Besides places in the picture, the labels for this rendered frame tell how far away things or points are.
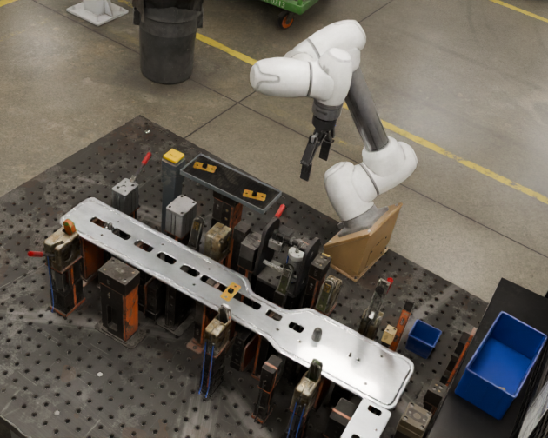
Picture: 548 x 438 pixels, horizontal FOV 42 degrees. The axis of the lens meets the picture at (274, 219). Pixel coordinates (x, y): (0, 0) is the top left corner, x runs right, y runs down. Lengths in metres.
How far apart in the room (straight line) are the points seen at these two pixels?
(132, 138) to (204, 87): 1.82
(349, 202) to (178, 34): 2.56
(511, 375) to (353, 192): 0.96
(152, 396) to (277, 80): 1.20
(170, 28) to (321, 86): 3.11
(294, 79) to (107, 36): 3.99
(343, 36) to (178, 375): 1.35
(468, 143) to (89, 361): 3.50
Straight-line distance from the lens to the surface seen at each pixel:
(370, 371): 2.37
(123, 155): 3.52
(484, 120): 5.71
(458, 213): 4.71
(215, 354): 2.39
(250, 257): 2.57
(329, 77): 2.07
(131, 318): 2.64
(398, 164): 2.95
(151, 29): 5.16
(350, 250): 2.96
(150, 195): 3.29
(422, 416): 2.25
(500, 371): 2.49
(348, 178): 2.92
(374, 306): 2.41
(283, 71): 2.06
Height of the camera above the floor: 2.85
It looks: 42 degrees down
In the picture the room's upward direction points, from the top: 10 degrees clockwise
